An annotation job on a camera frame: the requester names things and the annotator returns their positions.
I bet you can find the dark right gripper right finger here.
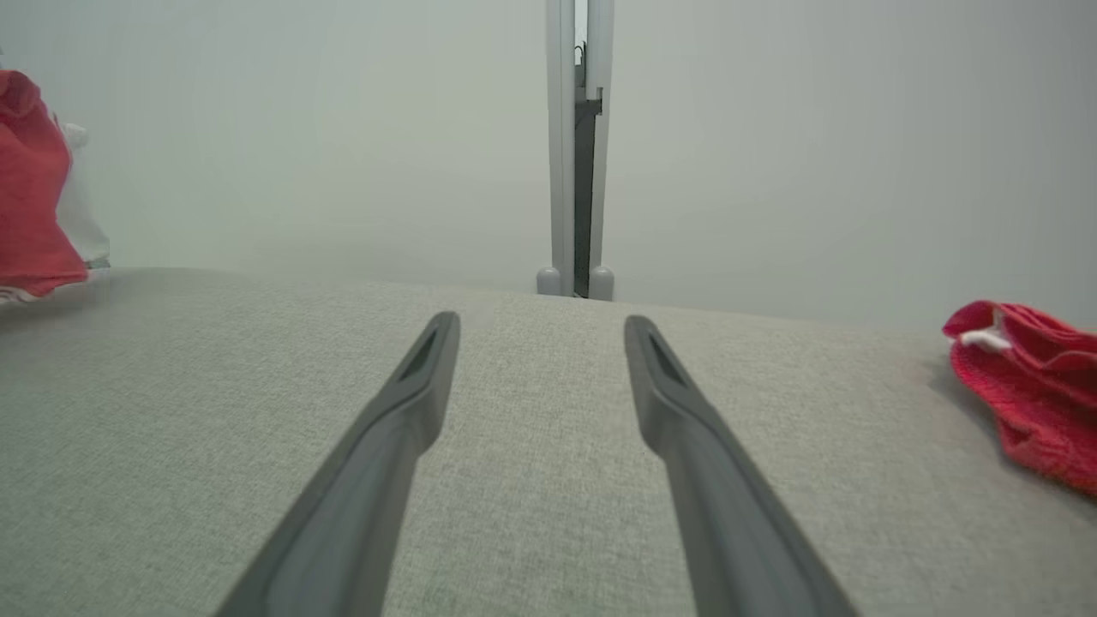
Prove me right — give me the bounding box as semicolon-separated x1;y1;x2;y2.
624;314;860;617

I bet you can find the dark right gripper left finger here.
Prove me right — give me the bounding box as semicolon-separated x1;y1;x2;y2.
213;310;462;617

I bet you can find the red shorts white trim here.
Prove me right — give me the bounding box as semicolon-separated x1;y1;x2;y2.
942;300;1097;499

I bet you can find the red basketball jersey white trim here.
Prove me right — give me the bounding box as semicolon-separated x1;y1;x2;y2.
0;69;112;306

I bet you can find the grey partition frame post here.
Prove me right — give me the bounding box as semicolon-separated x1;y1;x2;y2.
537;0;578;297
586;0;616;302

